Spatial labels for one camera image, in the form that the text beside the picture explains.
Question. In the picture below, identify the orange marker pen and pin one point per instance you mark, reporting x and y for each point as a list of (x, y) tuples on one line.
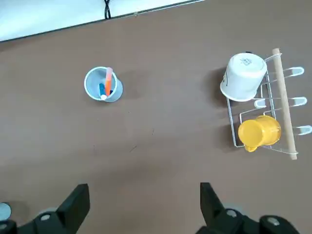
[(108, 80)]

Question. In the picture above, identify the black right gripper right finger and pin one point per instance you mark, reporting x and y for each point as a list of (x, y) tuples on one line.
[(214, 209)]

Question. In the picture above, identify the blue marker pen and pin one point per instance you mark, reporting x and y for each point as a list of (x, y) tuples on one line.
[(102, 89)]

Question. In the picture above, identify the clear bluish pen cup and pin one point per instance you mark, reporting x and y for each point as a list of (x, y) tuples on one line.
[(92, 85)]

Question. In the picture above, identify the white ceramic mug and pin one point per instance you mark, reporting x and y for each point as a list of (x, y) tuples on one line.
[(243, 78)]

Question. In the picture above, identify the orange plastic mug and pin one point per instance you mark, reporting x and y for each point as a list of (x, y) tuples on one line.
[(256, 132)]

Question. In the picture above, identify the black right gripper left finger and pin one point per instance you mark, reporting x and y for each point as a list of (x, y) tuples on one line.
[(68, 209)]

